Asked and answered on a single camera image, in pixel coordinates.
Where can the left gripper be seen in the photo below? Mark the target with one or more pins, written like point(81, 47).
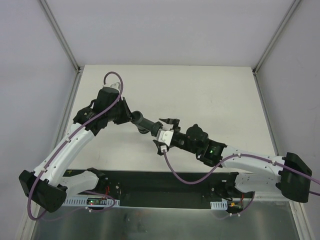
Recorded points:
point(126, 108)

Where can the left white cable duct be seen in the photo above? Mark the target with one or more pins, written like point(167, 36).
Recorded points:
point(85, 201)

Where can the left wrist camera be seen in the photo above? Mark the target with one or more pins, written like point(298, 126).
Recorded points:
point(116, 86)

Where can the aluminium corner post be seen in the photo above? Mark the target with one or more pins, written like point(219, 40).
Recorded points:
point(59, 34)
point(293, 7)

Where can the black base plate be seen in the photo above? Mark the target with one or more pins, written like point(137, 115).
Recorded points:
point(151, 189)

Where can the right white cable duct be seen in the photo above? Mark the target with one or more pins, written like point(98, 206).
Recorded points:
point(219, 205)

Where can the white cable duct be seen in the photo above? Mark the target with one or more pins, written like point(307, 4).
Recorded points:
point(85, 201)
point(219, 205)

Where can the left aluminium corner post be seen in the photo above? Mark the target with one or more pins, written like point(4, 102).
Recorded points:
point(59, 34)

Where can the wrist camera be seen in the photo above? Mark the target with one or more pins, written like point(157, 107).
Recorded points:
point(116, 86)
point(164, 136)

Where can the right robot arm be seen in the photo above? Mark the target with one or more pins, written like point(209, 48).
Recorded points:
point(287, 174)

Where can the grey pipe tee fitting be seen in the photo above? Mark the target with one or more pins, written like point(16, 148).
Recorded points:
point(145, 125)

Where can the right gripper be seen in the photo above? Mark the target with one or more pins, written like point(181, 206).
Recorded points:
point(175, 135)

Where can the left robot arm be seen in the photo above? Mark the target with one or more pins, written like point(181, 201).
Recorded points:
point(46, 185)

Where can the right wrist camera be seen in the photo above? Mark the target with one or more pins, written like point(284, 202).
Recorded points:
point(164, 136)

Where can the right aluminium corner post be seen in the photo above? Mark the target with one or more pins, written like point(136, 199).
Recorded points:
point(293, 7)

